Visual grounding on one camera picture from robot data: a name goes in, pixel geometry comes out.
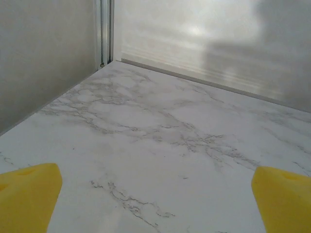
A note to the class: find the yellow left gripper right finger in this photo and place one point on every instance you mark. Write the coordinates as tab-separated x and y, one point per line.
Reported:
286	204

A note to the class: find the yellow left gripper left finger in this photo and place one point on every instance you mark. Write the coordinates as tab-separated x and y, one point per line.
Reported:
26	199

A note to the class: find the aluminium frame rail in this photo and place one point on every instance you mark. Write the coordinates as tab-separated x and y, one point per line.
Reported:
218	84

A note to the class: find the aluminium frame post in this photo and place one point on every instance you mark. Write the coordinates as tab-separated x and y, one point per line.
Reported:
104	29

